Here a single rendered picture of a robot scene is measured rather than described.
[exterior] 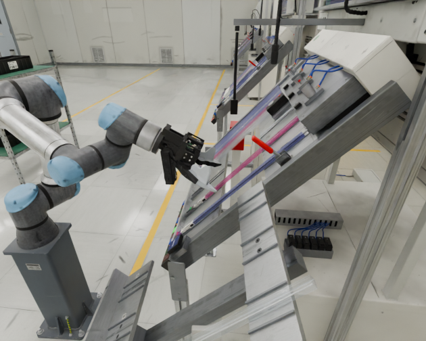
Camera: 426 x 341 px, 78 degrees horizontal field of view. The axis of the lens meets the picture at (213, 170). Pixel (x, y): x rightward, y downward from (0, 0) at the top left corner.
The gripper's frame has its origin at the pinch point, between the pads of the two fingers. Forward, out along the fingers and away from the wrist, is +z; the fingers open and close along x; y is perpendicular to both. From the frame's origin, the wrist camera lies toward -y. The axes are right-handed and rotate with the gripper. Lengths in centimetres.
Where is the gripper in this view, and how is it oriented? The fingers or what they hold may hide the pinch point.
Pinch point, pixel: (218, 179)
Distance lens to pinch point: 75.4
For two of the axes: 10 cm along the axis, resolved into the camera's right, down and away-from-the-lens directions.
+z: 8.8, 4.5, 1.4
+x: 1.1, -4.9, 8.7
